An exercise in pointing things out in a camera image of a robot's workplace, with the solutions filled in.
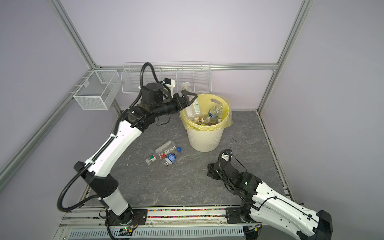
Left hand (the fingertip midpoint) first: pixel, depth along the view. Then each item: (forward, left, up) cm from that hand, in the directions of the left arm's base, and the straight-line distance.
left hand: (193, 101), depth 64 cm
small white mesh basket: (+36, +62, -20) cm, 74 cm away
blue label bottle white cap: (+10, -13, -17) cm, 24 cm away
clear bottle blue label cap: (-7, +15, -38) cm, 42 cm away
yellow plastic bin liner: (+21, -9, -19) cm, 29 cm away
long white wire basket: (+41, -4, -12) cm, 43 cm away
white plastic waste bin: (+7, -8, -43) cm, 44 cm away
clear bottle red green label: (-6, +28, -41) cm, 50 cm away
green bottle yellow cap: (+11, -5, -27) cm, 29 cm away
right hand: (-18, -9, -30) cm, 36 cm away
